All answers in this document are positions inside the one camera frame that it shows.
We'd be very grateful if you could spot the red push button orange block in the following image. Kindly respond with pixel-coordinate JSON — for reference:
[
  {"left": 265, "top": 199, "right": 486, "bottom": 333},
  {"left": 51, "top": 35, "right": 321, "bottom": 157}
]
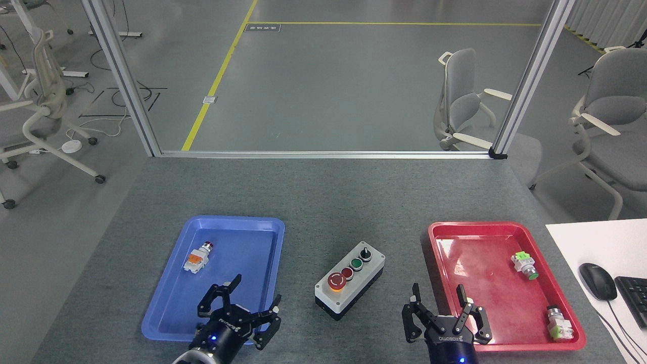
[{"left": 182, "top": 242, "right": 214, "bottom": 275}]

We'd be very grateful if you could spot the red plastic tray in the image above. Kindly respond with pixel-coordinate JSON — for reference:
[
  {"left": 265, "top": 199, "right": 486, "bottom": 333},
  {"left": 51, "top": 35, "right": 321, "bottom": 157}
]
[{"left": 428, "top": 221, "right": 587, "bottom": 352}]

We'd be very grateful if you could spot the white curtain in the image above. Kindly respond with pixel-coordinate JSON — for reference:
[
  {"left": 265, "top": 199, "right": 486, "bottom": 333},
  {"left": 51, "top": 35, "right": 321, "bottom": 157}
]
[{"left": 563, "top": 0, "right": 647, "bottom": 50}]

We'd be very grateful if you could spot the grey control box with buttons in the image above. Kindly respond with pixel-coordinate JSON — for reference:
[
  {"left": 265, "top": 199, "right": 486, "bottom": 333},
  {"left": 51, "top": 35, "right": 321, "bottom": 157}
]
[{"left": 314, "top": 241, "right": 386, "bottom": 322}]

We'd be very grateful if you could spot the green push button switch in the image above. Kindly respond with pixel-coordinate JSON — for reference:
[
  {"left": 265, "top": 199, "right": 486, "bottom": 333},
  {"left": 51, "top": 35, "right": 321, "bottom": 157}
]
[{"left": 511, "top": 251, "right": 540, "bottom": 282}]

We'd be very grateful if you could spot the white mesh office chair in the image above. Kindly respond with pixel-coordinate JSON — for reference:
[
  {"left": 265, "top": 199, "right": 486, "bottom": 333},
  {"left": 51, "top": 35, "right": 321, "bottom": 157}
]
[{"left": 0, "top": 28, "right": 107, "bottom": 210}]

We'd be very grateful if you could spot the blue plastic tray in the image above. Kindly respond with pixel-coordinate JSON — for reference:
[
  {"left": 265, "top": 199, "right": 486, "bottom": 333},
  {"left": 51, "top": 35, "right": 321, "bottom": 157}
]
[{"left": 141, "top": 216, "right": 286, "bottom": 345}]

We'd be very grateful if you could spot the black keyboard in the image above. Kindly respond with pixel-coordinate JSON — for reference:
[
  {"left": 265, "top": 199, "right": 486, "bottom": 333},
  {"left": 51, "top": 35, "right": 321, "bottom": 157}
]
[{"left": 614, "top": 276, "right": 647, "bottom": 330}]

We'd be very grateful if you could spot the white desk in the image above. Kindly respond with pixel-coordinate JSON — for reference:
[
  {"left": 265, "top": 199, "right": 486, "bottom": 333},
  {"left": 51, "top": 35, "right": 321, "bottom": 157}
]
[{"left": 545, "top": 218, "right": 647, "bottom": 364}]

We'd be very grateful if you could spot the white floor cable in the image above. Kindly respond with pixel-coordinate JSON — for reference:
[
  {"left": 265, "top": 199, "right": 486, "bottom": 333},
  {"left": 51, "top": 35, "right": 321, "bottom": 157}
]
[{"left": 65, "top": 101, "right": 133, "bottom": 143}]

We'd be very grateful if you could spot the black tripod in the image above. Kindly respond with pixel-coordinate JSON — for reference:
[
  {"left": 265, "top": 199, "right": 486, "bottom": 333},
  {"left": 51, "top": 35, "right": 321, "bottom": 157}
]
[{"left": 577, "top": 39, "right": 647, "bottom": 79}]

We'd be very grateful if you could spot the silver push button green block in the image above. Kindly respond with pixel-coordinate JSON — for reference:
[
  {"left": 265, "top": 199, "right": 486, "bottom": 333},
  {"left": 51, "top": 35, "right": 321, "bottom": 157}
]
[{"left": 546, "top": 305, "right": 575, "bottom": 341}]

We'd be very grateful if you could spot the silver aluminium post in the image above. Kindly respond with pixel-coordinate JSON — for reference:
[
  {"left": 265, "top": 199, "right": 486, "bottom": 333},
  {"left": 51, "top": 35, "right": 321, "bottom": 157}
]
[
  {"left": 489, "top": 0, "right": 576, "bottom": 160},
  {"left": 81, "top": 0, "right": 163, "bottom": 157}
]

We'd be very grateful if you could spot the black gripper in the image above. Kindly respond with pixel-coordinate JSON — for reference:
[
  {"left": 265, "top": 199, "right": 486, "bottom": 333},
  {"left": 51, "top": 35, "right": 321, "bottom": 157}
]
[
  {"left": 190, "top": 274, "right": 283, "bottom": 364},
  {"left": 401, "top": 283, "right": 494, "bottom": 364}
]

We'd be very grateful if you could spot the black mouse cable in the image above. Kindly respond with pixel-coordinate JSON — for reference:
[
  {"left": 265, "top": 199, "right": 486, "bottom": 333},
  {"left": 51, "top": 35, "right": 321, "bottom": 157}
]
[{"left": 595, "top": 298, "right": 647, "bottom": 364}]

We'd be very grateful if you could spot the black computer mouse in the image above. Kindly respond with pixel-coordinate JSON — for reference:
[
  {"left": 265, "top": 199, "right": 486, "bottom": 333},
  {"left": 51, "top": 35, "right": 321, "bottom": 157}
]
[{"left": 579, "top": 263, "right": 618, "bottom": 302}]

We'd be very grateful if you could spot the grey office chair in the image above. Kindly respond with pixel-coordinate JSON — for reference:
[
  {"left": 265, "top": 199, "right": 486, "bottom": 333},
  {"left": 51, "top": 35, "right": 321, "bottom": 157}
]
[
  {"left": 528, "top": 47, "right": 647, "bottom": 221},
  {"left": 433, "top": 48, "right": 543, "bottom": 189}
]

